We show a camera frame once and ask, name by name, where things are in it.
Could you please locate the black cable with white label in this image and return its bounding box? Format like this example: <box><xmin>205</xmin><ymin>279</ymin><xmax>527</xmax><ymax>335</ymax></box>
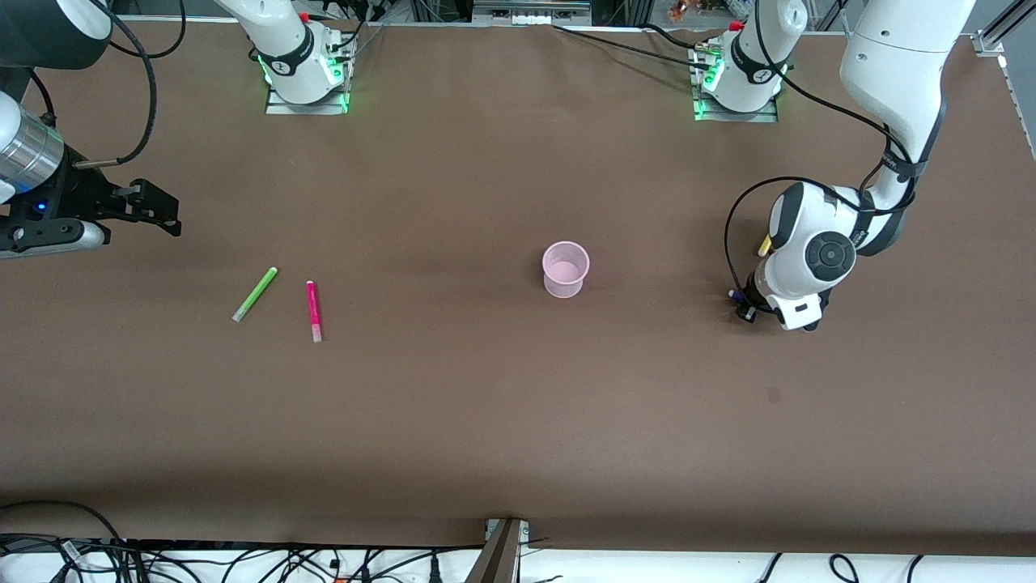
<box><xmin>0</xmin><ymin>534</ymin><xmax>90</xmax><ymax>583</ymax></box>

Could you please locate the long black table cable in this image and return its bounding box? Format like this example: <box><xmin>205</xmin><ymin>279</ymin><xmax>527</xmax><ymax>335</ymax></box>
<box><xmin>553</xmin><ymin>24</ymin><xmax>717</xmax><ymax>72</ymax></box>

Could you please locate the black cable with plug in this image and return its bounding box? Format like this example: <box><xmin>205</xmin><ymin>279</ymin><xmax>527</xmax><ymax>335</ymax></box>
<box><xmin>146</xmin><ymin>547</ymin><xmax>486</xmax><ymax>583</ymax></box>

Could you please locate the pink cup pen holder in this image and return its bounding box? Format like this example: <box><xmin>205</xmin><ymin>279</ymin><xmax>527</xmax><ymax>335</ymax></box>
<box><xmin>541</xmin><ymin>240</ymin><xmax>591</xmax><ymax>300</ymax></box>

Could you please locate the aluminium frame with sockets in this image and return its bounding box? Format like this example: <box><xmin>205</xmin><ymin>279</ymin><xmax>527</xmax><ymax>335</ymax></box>
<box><xmin>472</xmin><ymin>0</ymin><xmax>593</xmax><ymax>27</ymax></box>

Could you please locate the metal table edge bracket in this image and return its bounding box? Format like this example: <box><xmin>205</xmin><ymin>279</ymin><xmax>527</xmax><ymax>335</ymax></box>
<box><xmin>465</xmin><ymin>517</ymin><xmax>531</xmax><ymax>583</ymax></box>

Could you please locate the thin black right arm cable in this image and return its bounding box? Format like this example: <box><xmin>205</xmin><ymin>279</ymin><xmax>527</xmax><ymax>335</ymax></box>
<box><xmin>29</xmin><ymin>69</ymin><xmax>59</xmax><ymax>126</ymax></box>

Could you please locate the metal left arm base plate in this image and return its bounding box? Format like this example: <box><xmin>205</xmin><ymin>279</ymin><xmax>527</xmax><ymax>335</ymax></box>
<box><xmin>690</xmin><ymin>40</ymin><xmax>781</xmax><ymax>124</ymax></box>

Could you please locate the black arched cable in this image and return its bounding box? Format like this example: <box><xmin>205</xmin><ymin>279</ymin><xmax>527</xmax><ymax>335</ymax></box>
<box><xmin>0</xmin><ymin>500</ymin><xmax>151</xmax><ymax>583</ymax></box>

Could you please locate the brown table cover sheet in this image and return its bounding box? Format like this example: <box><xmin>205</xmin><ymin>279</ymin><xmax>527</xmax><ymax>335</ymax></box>
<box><xmin>0</xmin><ymin>21</ymin><xmax>1036</xmax><ymax>558</ymax></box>

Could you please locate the grey base cable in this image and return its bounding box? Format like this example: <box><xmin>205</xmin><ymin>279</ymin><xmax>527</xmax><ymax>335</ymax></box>
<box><xmin>328</xmin><ymin>4</ymin><xmax>385</xmax><ymax>64</ymax></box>

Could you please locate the green marker pen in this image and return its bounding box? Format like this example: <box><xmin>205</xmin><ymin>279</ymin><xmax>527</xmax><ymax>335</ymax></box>
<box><xmin>232</xmin><ymin>266</ymin><xmax>279</xmax><ymax>323</ymax></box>

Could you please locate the short black table cable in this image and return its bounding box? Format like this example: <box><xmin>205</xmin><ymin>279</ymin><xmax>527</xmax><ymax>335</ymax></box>
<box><xmin>643</xmin><ymin>23</ymin><xmax>721</xmax><ymax>51</ymax></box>

